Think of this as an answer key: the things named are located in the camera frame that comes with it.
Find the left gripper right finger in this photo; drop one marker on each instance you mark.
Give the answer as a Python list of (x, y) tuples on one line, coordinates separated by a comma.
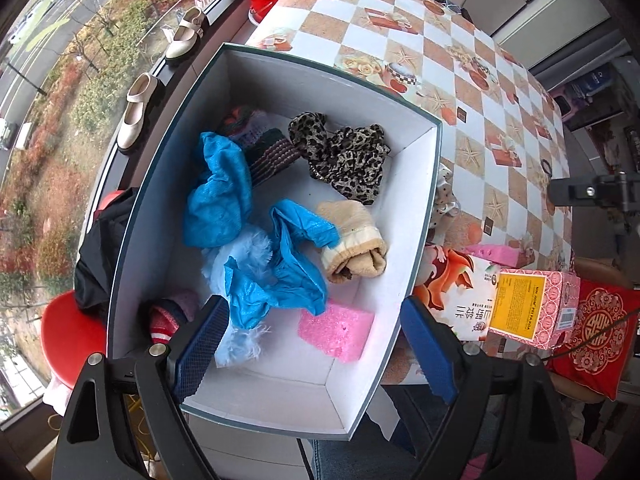
[(436, 348)]

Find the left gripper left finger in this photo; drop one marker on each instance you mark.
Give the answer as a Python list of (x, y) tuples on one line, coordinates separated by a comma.
[(193, 347)]

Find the pink striped sock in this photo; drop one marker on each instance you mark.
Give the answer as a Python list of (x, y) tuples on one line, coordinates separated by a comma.
[(159, 319)]

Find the pink foam block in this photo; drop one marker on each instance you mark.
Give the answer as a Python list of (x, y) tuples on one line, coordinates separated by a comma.
[(503, 255), (340, 332)]

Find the light blue fluffy cloth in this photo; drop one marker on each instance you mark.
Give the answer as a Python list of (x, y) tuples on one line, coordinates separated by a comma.
[(237, 272)]

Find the tan beige sock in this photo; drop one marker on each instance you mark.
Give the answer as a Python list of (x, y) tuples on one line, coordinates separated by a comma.
[(360, 251)]

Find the leopard print scrunchie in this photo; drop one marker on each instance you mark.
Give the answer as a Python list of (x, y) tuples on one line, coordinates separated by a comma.
[(349, 159)]

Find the dark knitted sock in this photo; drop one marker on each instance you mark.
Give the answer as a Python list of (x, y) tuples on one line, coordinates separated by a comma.
[(266, 149)]

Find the white polka dot scrunchie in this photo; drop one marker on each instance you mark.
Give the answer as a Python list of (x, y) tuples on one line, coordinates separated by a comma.
[(445, 209)]

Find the white fruit carton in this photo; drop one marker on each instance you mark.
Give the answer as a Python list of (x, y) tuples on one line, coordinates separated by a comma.
[(458, 289)]

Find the red patterned carton box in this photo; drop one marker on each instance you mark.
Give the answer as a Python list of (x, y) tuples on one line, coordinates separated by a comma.
[(535, 307)]

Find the red plastic stool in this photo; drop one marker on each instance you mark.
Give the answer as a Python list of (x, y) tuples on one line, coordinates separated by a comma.
[(69, 336)]

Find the checkered patterned tablecloth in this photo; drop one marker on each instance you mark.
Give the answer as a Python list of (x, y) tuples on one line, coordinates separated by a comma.
[(502, 133)]

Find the black garment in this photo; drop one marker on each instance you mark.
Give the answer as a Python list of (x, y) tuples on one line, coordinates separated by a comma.
[(98, 253)]

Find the red embroidered cushion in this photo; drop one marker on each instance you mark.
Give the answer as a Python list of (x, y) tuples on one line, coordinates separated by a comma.
[(595, 354)]

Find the beige shoe near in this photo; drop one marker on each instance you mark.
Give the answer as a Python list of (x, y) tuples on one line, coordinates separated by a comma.
[(138, 100)]

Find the beige shoe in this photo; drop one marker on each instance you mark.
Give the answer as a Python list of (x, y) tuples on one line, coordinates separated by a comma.
[(138, 100), (187, 36)]

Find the dark plaid cloth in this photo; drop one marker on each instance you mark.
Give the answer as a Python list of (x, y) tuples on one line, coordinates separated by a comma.
[(451, 6)]

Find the beige shoe far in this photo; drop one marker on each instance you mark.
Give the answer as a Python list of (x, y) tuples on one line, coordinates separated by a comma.
[(187, 36)]

